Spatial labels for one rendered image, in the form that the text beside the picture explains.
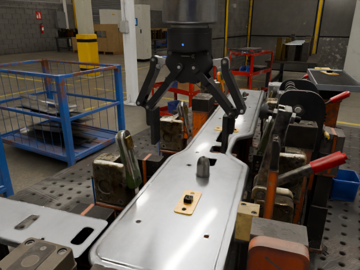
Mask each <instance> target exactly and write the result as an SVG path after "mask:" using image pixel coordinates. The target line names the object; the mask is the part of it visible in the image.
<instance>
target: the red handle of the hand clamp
mask: <svg viewBox="0 0 360 270"><path fill-rule="evenodd" d="M347 159H348V158H347V156H346V154H345V152H344V153H341V152H340V151H338V152H335V153H332V154H330V155H327V156H324V157H321V158H319V159H316V160H314V161H311V162H310V164H307V165H305V166H302V167H300V168H297V169H294V170H292V171H289V172H286V173H284V174H281V175H278V179H277V186H280V185H282V184H286V183H289V182H291V181H294V180H296V179H299V178H302V177H305V176H308V175H310V174H314V173H315V174H318V173H320V172H323V171H326V170H328V169H332V168H334V167H337V166H340V165H342V164H345V163H346V161H345V160H347Z"/></svg>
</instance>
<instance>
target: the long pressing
mask: <svg viewBox="0 0 360 270"><path fill-rule="evenodd" d="M243 92H246V93H247V94H248V96H246V97H243V98H246V101H244V102H245V104H246V107H247V109H246V112H245V114H243V115H238V117H237V119H235V128H239V132H237V133H236V132H233V134H229V136H228V149H227V151H226V153H225V154H222V153H211V152H210V151H211V149H212V148H213V147H214V146H216V147H221V142H216V141H217V139H218V137H219V135H220V133H221V132H222V131H216V130H214V128H215V127H216V126H222V119H223V115H224V114H225V112H224V110H223V109H222V108H221V107H220V105H219V106H218V107H217V108H216V109H215V111H214V112H213V113H212V114H211V116H210V117H209V119H208V120H207V121H206V122H205V124H204V125H203V126H202V127H201V129H200V130H199V131H198V132H197V134H196V135H195V136H194V137H193V139H192V140H191V141H190V142H189V144H188V145H187V146H186V148H185V149H184V150H182V151H180V152H178V153H176V154H174V155H171V156H170V157H168V158H167V159H166V160H165V161H164V163H163V164H162V165H161V166H160V167H159V169H158V170H157V171H156V172H155V173H154V174H153V176H152V177H151V178H150V179H149V180H148V181H147V183H146V184H145V185H144V186H143V187H142V188H141V189H140V191H139V192H138V193H137V194H136V195H135V196H134V197H133V199H132V200H131V201H130V202H129V203H128V204H127V206H126V207H125V208H124V209H123V210H122V211H121V213H120V214H119V215H118V216H117V218H115V219H114V221H113V222H112V223H111V224H110V226H109V227H108V228H107V229H106V230H105V231H104V233H103V234H102V235H101V236H100V237H99V238H98V239H97V241H96V242H95V243H94V244H93V245H92V247H91V248H90V250H89V252H88V262H89V264H90V266H91V267H92V266H93V265H94V264H100V265H103V266H105V267H111V268H115V269H118V270H227V269H228V265H229V260H230V256H231V251H232V248H233V243H234V238H235V230H236V217H237V210H238V205H239V202H240V201H243V198H244V193H245V189H246V184H247V181H248V176H249V166H248V165H247V164H246V163H244V162H242V161H241V160H239V159H237V158H236V157H234V156H232V152H233V149H234V147H235V143H236V142H237V141H239V140H244V139H249V138H252V137H254V134H255V131H256V127H257V123H258V118H259V113H260V109H261V105H262V103H263V99H264V95H265V91H263V90H262V91H254V90H245V89H240V93H241V95H243ZM196 152H198V153H196ZM201 156H206V157H208V159H216V163H215V165H214V166H210V168H209V176H208V177H205V178H202V177H198V176H197V175H196V174H197V161H198V159H199V158H200V157H201ZM188 164H189V165H190V166H187V165H188ZM185 190H192V191H199V192H201V193H202V195H201V197H200V199H199V201H198V203H197V205H196V208H195V210H194V212H193V214H192V215H185V214H180V213H175V212H174V208H175V207H176V205H177V203H178V201H179V200H180V198H181V196H182V195H183V193H184V191H185ZM138 220H139V221H141V222H140V223H136V221H138ZM205 235H208V236H209V238H205V237H204V236H205Z"/></svg>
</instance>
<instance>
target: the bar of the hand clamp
mask: <svg viewBox="0 0 360 270"><path fill-rule="evenodd" d="M266 116H271V117H272V118H271V119H273V120H274V123H273V126H272V129H271V133H270V135H269V139H268V143H267V146H266V149H265V153H264V156H263V159H262V163H261V166H260V169H259V173H258V176H257V180H256V183H255V186H257V185H260V186H265V187H267V180H268V171H269V163H270V158H271V149H272V140H273V135H274V134H278V135H279V137H280V139H281V148H282V145H283V142H284V138H285V136H286V133H287V129H288V126H289V124H293V123H294V122H296V123H300V121H301V117H297V116H296V113H293V110H292V107H291V106H284V105H279V106H278V109H274V110H273V111H272V110H269V106H268V103H264V104H262V105H261V109H260V113H259V118H260V120H264V119H266Z"/></svg>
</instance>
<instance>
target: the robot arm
mask: <svg viewBox="0 0 360 270"><path fill-rule="evenodd" d="M217 16H218V0H162V21H163V23H164V24H170V28H167V49H168V55H167V57H161V56H160V55H155V56H152V57H151V58H150V66H149V71H148V74H147V76H146V79H145V81H144V83H143V85H142V88H141V90H140V93H139V95H138V97H137V100H136V105H137V106H142V107H144V108H145V110H146V123H147V125H148V126H151V145H156V144H157V143H158V142H159V141H160V107H158V106H156V104H157V103H158V102H159V101H160V99H161V98H162V97H163V96H164V95H165V93H166V92H167V91H168V89H169V88H170V87H171V86H172V85H173V83H174V82H175V81H178V82H179V83H191V84H197V83H200V82H201V83H202V84H203V86H204V87H206V88H207V89H208V91H209V92H210V93H211V95H212V96H213V98H215V100H216V101H217V103H218V104H219V105H220V107H221V108H222V109H223V110H224V112H225V114H224V115H223V119H222V140H221V153H222V154H225V153H226V151H227V149H228V136H229V134H233V132H234V130H235V117H236V116H237V115H243V114H245V112H246V109H247V107H246V104H245V102H244V100H243V97H242V95H241V93H240V90H239V88H238V86H237V83H236V81H235V78H234V76H233V74H232V71H231V65H230V58H229V57H225V58H220V59H213V57H212V31H213V29H212V28H209V24H215V23H216V22H217ZM165 64H166V66H167V68H168V69H169V71H170V74H169V75H168V76H167V77H166V79H165V80H164V82H163V83H162V85H161V86H160V87H159V88H158V89H157V91H156V92H155V93H154V94H153V96H152V97H151V98H150V99H149V100H148V97H149V95H150V92H151V90H152V88H153V86H154V83H155V81H156V79H157V77H158V74H159V72H160V69H161V68H163V66H164V65H165ZM213 66H216V67H217V70H218V71H220V72H222V76H223V79H224V81H225V83H226V85H227V88H228V90H229V93H230V95H231V97H232V100H233V102H234V104H235V106H236V107H234V106H233V105H232V104H231V102H230V101H229V100H228V98H227V97H226V96H225V94H224V93H223V91H221V89H220V88H219V86H218V85H217V84H216V82H215V81H214V79H213V77H212V76H211V75H210V73H209V71H210V70H211V69H212V67H213ZM155 106H156V107H155Z"/></svg>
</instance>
